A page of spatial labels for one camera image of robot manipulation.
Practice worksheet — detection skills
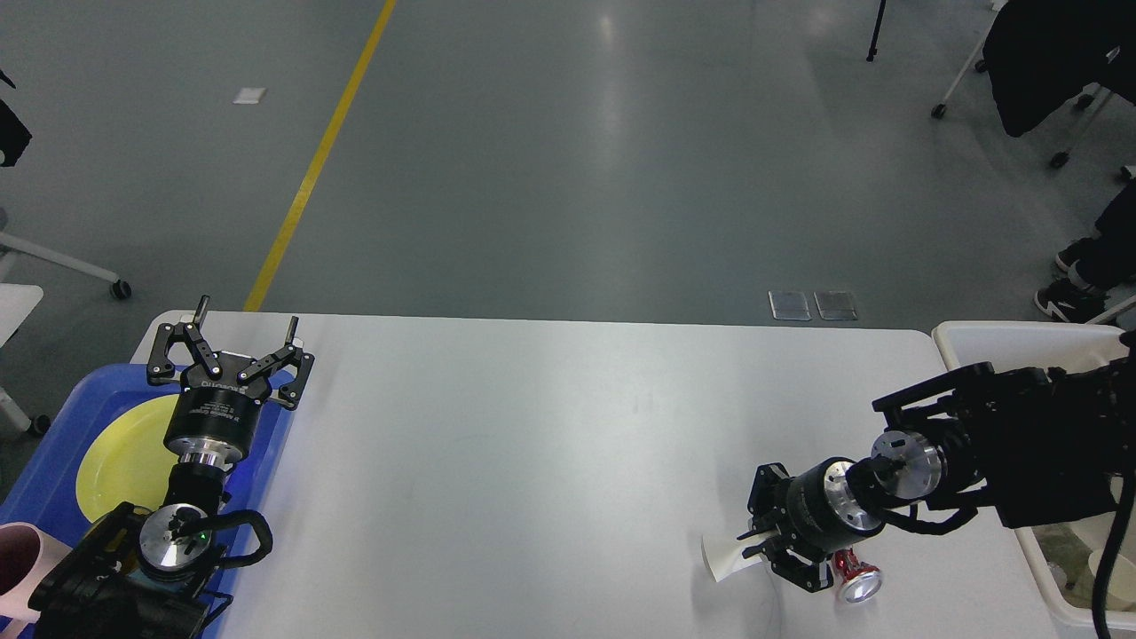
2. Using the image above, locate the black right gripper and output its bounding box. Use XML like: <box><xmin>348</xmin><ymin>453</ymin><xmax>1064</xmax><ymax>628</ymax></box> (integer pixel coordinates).
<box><xmin>736</xmin><ymin>457</ymin><xmax>884</xmax><ymax>592</ymax></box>

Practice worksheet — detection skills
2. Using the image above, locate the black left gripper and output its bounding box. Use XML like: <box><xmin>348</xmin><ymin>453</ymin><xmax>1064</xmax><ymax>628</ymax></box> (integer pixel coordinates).
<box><xmin>147</xmin><ymin>296</ymin><xmax>316</xmax><ymax>467</ymax></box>

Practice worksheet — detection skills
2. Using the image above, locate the white paper cup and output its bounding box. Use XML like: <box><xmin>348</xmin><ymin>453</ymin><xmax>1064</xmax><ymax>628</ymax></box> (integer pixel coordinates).
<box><xmin>701</xmin><ymin>531</ymin><xmax>774</xmax><ymax>582</ymax></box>

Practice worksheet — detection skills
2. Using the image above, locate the red soda can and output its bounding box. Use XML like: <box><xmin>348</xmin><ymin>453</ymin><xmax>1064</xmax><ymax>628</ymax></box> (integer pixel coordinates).
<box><xmin>832</xmin><ymin>548</ymin><xmax>883</xmax><ymax>605</ymax></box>

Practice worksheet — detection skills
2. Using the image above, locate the yellow plastic plate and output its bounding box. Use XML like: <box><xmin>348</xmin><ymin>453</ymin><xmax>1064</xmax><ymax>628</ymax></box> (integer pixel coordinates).
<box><xmin>75</xmin><ymin>395</ymin><xmax>179</xmax><ymax>524</ymax></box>

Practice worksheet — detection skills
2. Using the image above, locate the clear plastic wrap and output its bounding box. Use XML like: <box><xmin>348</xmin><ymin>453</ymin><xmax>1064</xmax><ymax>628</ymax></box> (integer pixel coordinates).
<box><xmin>1033</xmin><ymin>525</ymin><xmax>1094</xmax><ymax>598</ymax></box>

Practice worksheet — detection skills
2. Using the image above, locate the small white cup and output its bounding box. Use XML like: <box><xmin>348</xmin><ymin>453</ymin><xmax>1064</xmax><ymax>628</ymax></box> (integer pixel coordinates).
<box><xmin>1085</xmin><ymin>549</ymin><xmax>1135</xmax><ymax>611</ymax></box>

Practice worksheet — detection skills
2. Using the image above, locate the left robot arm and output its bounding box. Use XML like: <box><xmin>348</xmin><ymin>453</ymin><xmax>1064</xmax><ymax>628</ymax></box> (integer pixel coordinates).
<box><xmin>31</xmin><ymin>296</ymin><xmax>315</xmax><ymax>638</ymax></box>

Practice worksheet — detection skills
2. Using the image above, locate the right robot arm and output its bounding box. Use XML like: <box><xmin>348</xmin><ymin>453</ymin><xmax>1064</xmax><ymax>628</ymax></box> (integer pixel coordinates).
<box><xmin>730</xmin><ymin>352</ymin><xmax>1135</xmax><ymax>638</ymax></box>

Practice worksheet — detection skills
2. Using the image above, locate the blue plastic tray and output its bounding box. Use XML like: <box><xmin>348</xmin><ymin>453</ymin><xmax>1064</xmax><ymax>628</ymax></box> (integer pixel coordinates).
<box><xmin>3</xmin><ymin>365</ymin><xmax>291</xmax><ymax>638</ymax></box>

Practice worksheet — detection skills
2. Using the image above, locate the white side table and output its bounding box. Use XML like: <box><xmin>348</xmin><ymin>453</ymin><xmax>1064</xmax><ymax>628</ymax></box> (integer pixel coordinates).
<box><xmin>1</xmin><ymin>233</ymin><xmax>133</xmax><ymax>345</ymax></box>

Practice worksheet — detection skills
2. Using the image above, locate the left floor plate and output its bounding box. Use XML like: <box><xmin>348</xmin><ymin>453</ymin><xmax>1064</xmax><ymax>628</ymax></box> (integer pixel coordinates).
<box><xmin>768</xmin><ymin>290</ymin><xmax>812</xmax><ymax>322</ymax></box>

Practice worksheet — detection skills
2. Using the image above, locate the floor plate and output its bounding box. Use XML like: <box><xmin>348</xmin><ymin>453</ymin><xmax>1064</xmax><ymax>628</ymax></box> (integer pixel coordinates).
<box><xmin>768</xmin><ymin>290</ymin><xmax>812</xmax><ymax>322</ymax></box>
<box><xmin>813</xmin><ymin>290</ymin><xmax>859</xmax><ymax>322</ymax></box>

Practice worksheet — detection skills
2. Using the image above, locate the right floor plate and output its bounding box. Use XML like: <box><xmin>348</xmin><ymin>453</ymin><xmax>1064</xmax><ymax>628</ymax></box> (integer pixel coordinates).
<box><xmin>813</xmin><ymin>290</ymin><xmax>859</xmax><ymax>322</ymax></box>

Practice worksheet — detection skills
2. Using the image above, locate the pink mug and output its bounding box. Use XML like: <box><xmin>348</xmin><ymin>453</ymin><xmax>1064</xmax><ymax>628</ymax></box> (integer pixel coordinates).
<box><xmin>1</xmin><ymin>522</ymin><xmax>72</xmax><ymax>638</ymax></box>

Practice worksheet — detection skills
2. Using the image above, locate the beige plastic bin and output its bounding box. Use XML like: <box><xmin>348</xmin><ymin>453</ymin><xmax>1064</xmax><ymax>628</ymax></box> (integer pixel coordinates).
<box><xmin>932</xmin><ymin>322</ymin><xmax>1129</xmax><ymax>638</ymax></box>

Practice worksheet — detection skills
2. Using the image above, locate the person in black sneakers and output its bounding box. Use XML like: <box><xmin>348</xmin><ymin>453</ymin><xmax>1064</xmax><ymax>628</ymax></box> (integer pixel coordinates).
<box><xmin>1033</xmin><ymin>182</ymin><xmax>1135</xmax><ymax>324</ymax></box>

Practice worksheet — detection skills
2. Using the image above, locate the black tripod leg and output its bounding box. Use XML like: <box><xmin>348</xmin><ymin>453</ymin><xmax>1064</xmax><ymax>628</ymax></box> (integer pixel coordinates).
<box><xmin>864</xmin><ymin>0</ymin><xmax>888</xmax><ymax>63</ymax></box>

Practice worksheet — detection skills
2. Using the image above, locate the black jacket on chair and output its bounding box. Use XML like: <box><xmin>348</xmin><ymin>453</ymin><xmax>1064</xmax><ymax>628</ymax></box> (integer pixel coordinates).
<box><xmin>971</xmin><ymin>1</ymin><xmax>1133</xmax><ymax>138</ymax></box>

